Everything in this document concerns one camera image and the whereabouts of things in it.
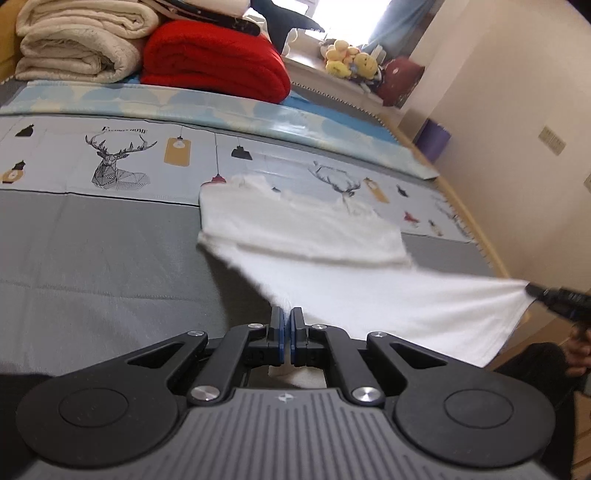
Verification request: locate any red folded blanket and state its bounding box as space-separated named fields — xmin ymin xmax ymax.
xmin=140 ymin=21 xmax=291 ymax=104

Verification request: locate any wall socket panel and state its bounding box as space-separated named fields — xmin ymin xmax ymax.
xmin=538 ymin=125 xmax=567 ymax=156

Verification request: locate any person's right hand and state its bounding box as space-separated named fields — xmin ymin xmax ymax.
xmin=567 ymin=322 xmax=591 ymax=371

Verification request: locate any yellow and blue plush toy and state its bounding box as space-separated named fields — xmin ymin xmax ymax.
xmin=351 ymin=52 xmax=383 ymax=81

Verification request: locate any cream folded blanket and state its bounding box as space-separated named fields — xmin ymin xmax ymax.
xmin=16 ymin=0 xmax=160 ymax=43

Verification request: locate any wooden headboard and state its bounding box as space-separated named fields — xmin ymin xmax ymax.
xmin=0 ymin=41 xmax=22 ymax=85

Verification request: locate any window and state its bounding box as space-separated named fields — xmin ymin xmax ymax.
xmin=272 ymin=0 xmax=393 ymax=47

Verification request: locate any wooden bed rail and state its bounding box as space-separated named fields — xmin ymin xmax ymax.
xmin=405 ymin=134 xmax=528 ymax=283

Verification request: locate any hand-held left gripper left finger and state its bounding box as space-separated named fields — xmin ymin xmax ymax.
xmin=117 ymin=306 xmax=286 ymax=407

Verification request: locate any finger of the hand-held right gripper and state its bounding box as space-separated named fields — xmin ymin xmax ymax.
xmin=525 ymin=282 xmax=591 ymax=325

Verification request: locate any purple bin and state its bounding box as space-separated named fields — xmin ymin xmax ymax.
xmin=418 ymin=119 xmax=451 ymax=162

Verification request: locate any dark teal shark plush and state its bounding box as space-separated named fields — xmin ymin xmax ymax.
xmin=252 ymin=0 xmax=326 ymax=54

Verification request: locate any white towel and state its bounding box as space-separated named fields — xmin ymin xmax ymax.
xmin=197 ymin=174 xmax=532 ymax=389

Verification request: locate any light blue patterned blanket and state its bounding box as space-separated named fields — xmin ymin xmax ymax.
xmin=0 ymin=79 xmax=440 ymax=182

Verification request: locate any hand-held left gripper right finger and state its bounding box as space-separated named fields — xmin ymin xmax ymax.
xmin=287 ymin=306 xmax=451 ymax=407

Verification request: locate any dark red cushion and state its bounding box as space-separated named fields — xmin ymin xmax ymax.
xmin=379 ymin=56 xmax=426 ymax=108

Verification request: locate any beige fleece folded blanket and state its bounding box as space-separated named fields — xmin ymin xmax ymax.
xmin=15 ymin=25 xmax=145 ymax=85

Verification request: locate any deer printed bed sheet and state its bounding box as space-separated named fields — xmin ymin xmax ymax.
xmin=0 ymin=114 xmax=477 ymax=244

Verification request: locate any blue curtain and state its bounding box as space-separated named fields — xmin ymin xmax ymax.
xmin=364 ymin=0 xmax=431 ymax=54

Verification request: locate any person's dark clothing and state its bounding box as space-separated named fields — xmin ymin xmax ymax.
xmin=489 ymin=342 xmax=583 ymax=480

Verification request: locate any bright blue mat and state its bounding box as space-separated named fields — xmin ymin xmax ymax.
xmin=277 ymin=90 xmax=385 ymax=127

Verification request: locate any yellow duck plush toy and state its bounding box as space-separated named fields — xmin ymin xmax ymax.
xmin=322 ymin=40 xmax=357 ymax=77

